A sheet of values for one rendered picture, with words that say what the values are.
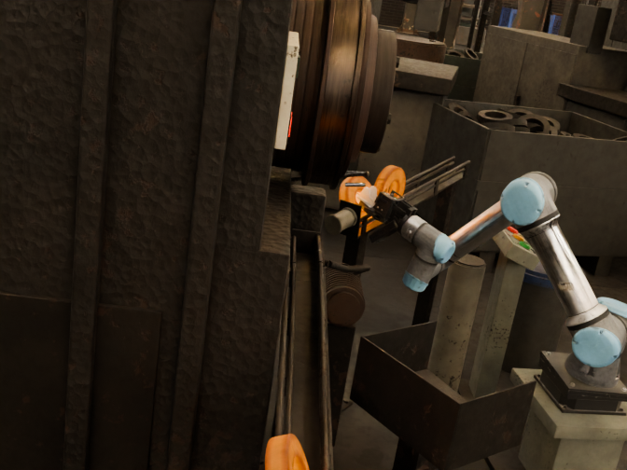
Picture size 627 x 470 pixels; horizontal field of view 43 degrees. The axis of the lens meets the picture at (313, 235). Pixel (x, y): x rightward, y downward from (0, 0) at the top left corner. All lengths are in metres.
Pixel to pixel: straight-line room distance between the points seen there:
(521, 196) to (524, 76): 3.98
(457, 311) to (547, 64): 3.43
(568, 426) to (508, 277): 0.64
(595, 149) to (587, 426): 2.20
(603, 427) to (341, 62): 1.27
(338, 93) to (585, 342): 0.98
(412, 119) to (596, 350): 2.57
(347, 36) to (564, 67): 4.18
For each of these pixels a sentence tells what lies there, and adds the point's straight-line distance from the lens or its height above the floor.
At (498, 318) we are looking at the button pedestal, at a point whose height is 0.33.
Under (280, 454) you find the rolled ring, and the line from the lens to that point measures 1.13.
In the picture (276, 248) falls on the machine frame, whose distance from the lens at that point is 1.49.
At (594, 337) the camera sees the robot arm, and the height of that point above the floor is 0.57.
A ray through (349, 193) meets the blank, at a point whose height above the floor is 0.74.
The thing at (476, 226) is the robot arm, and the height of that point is 0.72.
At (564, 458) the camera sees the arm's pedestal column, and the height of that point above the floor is 0.16.
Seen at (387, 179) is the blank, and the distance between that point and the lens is 2.54.
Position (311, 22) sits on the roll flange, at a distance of 1.72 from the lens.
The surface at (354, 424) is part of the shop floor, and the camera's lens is 2.66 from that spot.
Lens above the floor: 1.38
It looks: 19 degrees down
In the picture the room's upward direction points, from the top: 9 degrees clockwise
